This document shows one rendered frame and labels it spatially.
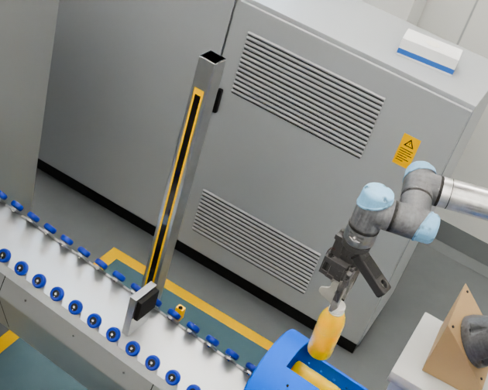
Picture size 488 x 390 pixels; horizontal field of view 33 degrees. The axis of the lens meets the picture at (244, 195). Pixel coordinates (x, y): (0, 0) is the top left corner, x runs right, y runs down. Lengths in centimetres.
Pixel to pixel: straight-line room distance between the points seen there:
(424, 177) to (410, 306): 258
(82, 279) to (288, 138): 132
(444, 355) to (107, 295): 105
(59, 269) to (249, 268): 154
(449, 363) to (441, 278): 241
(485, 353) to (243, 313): 189
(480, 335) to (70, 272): 127
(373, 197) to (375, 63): 155
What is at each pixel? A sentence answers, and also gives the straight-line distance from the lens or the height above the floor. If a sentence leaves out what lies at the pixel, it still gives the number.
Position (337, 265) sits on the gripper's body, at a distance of 201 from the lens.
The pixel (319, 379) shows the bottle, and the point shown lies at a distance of 235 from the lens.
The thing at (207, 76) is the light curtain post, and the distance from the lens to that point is 243.
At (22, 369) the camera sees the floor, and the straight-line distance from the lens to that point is 366.
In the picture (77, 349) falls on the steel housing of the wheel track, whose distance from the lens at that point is 261.
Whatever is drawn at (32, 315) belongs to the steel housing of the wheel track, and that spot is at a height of 85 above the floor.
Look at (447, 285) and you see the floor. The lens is 482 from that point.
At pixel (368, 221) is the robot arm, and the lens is 192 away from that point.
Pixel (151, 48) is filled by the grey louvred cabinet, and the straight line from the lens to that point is 386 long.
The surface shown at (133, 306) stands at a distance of 248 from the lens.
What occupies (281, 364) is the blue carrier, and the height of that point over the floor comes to 122.
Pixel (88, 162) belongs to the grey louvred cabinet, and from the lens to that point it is 436.
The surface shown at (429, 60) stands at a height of 147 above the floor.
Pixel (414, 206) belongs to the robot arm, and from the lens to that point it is 194.
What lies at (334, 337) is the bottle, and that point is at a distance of 216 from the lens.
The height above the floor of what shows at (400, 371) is 115.
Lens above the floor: 280
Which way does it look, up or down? 35 degrees down
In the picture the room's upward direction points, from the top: 18 degrees clockwise
